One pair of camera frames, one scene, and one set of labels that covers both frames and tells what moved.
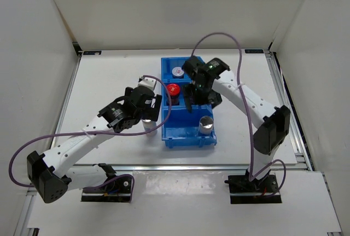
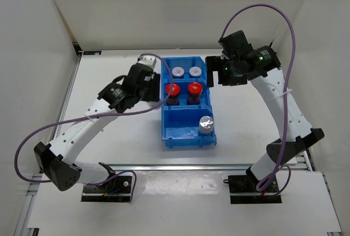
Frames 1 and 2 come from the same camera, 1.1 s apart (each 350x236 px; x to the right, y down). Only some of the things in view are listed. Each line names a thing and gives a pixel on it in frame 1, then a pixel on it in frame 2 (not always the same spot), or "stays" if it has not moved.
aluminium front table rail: [186, 167] stays
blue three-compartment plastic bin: [184, 128] stays
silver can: [205, 125] stays
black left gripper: [152, 115] to [153, 95]
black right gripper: [214, 98] to [214, 64]
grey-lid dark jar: [178, 72] stays
